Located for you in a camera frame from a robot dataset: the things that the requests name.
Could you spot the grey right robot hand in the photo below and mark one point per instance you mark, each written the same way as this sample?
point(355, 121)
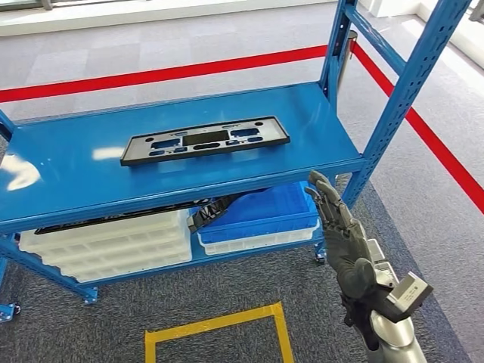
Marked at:
point(347, 250)

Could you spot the black plastic panel part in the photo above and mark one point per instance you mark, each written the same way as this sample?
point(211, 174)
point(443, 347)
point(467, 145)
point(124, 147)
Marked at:
point(132, 156)

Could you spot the black ribbed plastic part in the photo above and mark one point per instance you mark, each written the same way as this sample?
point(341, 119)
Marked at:
point(206, 215)

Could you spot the long black plastic part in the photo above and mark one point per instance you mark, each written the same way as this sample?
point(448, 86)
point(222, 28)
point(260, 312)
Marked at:
point(113, 218)

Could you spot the blue metal shelf rack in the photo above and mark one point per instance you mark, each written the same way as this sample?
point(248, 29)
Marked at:
point(5, 313)
point(75, 175)

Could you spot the closed silver floor socket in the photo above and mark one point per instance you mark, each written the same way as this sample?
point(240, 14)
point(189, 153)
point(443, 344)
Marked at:
point(376, 250)

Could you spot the open silver floor socket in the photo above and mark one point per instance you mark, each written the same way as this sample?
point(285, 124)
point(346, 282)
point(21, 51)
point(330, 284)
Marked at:
point(387, 274)

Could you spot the blue plastic crate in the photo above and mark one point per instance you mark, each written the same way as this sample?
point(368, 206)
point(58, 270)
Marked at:
point(264, 220)

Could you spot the white plastic crate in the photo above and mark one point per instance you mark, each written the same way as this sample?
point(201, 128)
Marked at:
point(245, 244)

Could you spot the yellow tape floor square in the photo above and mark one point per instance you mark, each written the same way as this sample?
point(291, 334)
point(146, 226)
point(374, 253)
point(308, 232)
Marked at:
point(211, 324)

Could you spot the white plastic tray stack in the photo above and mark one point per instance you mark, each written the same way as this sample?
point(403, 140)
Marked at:
point(113, 250)

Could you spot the chrome stanchion post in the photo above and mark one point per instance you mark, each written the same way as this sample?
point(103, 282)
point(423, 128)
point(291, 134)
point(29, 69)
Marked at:
point(349, 45)

